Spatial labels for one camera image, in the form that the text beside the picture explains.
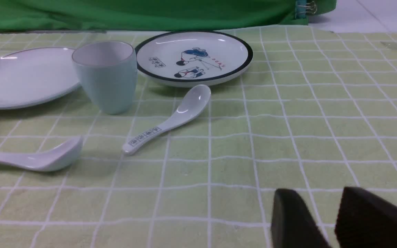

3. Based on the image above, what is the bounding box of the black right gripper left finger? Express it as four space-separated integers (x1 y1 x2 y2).
271 188 331 248

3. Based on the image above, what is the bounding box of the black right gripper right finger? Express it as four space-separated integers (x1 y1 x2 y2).
334 187 397 248

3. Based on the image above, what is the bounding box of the plain light blue spoon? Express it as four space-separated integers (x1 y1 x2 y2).
0 136 83 172

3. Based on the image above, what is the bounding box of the light blue ceramic cup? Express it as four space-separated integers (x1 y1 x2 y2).
71 41 138 115

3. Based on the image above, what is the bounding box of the green checked tablecloth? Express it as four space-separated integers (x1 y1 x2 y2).
0 25 397 248

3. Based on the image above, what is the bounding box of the white spoon with characters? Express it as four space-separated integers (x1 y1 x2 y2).
122 85 211 156

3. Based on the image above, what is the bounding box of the black rimmed illustrated plate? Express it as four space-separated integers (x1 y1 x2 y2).
135 31 253 88

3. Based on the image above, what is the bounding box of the metal binder clip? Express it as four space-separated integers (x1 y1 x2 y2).
295 0 318 19

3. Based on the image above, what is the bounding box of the light blue large plate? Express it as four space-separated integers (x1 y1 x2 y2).
0 47 79 110

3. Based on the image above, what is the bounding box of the green backdrop cloth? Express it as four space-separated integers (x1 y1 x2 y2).
0 0 337 33

